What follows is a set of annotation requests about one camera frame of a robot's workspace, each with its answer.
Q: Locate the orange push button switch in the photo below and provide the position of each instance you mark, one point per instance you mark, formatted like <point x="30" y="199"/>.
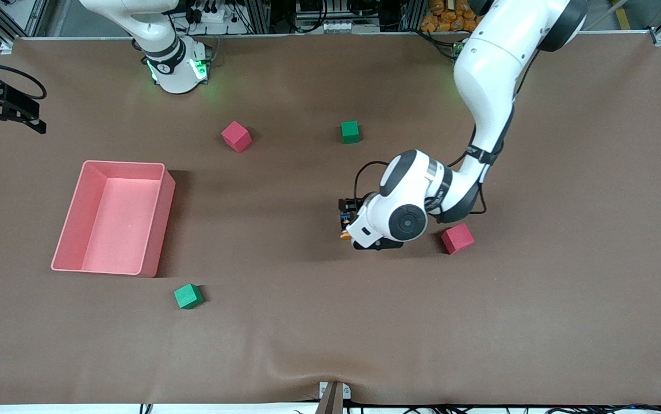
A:
<point x="344" y="220"/>

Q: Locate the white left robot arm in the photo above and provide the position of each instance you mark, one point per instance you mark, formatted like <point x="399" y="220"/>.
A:
<point x="491" y="69"/>

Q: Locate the red foam cube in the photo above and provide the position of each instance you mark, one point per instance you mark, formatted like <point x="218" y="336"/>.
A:
<point x="235" y="136"/>
<point x="457" y="238"/>

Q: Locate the green foam cube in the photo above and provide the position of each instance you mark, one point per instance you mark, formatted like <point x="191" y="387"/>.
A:
<point x="188" y="296"/>
<point x="349" y="131"/>

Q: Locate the brown table cover mat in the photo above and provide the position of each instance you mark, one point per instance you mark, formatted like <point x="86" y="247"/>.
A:
<point x="307" y="322"/>

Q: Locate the pink plastic tray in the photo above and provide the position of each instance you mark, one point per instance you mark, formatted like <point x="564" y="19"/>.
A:
<point x="118" y="218"/>

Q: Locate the white power strip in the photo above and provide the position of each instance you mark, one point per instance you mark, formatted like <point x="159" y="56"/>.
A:
<point x="210" y="16"/>

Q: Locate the orange packets pile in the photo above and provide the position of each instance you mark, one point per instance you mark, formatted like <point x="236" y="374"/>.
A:
<point x="439" y="17"/>

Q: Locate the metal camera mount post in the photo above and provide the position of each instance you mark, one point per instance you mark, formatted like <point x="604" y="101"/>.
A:
<point x="331" y="399"/>

